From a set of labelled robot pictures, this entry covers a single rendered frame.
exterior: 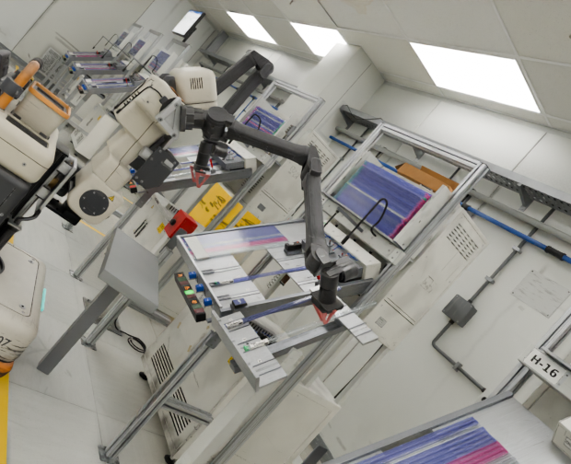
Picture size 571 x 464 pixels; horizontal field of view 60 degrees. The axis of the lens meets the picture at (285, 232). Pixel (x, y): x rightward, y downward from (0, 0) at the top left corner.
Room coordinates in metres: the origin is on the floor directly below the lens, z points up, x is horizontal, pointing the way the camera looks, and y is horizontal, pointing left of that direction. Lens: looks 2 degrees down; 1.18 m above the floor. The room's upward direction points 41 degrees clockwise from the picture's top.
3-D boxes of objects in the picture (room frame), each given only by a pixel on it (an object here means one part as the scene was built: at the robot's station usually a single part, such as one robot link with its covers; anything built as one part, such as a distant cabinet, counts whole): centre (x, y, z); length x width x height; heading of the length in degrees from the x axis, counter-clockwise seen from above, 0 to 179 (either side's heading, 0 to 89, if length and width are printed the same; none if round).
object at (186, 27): (6.24, 2.59, 2.10); 0.58 x 0.14 x 0.41; 36
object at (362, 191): (2.43, -0.26, 1.52); 0.51 x 0.13 x 0.27; 36
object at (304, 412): (2.56, -0.33, 0.31); 0.70 x 0.65 x 0.62; 36
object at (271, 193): (3.74, 0.52, 0.95); 1.35 x 0.82 x 1.90; 126
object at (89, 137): (6.33, 2.48, 0.95); 1.36 x 0.82 x 1.90; 126
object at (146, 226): (3.60, 0.67, 0.66); 1.01 x 0.73 x 1.31; 126
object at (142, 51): (7.49, 3.34, 0.95); 1.37 x 0.82 x 1.90; 126
